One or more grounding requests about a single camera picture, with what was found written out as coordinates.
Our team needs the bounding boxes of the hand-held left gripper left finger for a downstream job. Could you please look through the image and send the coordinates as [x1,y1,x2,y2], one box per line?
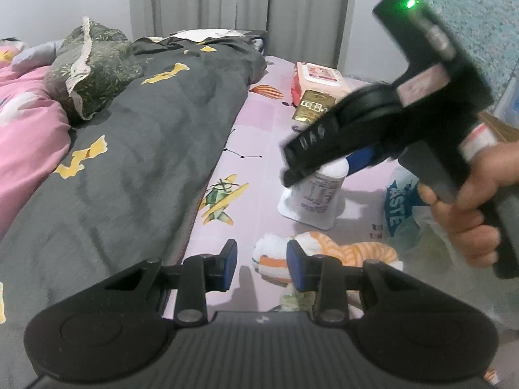
[103,239,238,327]

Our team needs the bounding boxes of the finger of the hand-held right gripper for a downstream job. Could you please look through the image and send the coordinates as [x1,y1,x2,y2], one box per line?
[281,167,323,188]
[283,112,387,171]

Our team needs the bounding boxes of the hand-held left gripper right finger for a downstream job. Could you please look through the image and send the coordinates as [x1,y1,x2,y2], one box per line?
[286,239,390,327]

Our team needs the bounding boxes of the white toilet paper roll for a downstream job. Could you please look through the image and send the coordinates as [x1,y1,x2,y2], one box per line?
[278,158,349,230]

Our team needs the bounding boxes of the orange striped towel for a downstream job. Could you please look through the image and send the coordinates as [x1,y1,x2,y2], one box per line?
[252,231,404,286]

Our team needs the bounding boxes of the green patterned scrunchie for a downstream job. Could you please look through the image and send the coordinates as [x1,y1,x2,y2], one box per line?
[280,284,366,321]

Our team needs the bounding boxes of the brown cardboard box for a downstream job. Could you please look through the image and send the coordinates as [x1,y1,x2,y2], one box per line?
[480,111,519,143]

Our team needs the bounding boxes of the person's right hand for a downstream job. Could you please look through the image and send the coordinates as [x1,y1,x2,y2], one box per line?
[417,141,519,269]

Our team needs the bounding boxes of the gold foil packet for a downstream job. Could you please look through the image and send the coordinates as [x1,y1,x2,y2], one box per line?
[294,89,337,125]

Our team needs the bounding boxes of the pink printed bed sheet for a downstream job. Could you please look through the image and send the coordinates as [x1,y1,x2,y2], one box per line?
[160,54,519,389]

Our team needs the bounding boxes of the pink wet wipes packet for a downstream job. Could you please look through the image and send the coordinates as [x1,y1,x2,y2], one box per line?
[292,62,353,108]

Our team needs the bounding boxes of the teal patterned hanging cloth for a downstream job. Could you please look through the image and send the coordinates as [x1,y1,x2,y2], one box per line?
[422,0,519,102]

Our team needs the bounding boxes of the white plastic bag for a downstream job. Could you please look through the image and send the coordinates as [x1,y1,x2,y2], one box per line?
[383,166,519,333]

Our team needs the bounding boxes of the black box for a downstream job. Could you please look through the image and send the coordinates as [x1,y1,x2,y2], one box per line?
[243,29,270,55]

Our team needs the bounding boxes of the grey duvet with yellow print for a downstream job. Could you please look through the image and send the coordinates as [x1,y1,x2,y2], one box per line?
[0,34,268,373]

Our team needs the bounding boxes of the white cloth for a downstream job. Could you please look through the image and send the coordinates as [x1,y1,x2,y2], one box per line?
[170,28,244,45]

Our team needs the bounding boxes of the grey curtain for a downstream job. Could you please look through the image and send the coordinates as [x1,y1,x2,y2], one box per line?
[129,0,359,77]

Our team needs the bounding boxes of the green leaf pillow with lace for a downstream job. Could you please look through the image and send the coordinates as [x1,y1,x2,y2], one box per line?
[44,17,144,125]

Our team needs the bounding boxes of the pink printed blanket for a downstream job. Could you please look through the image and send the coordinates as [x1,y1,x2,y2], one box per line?
[0,44,71,240]

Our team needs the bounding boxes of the grey plush toy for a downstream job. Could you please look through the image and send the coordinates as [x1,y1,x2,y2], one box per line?
[11,40,66,71]

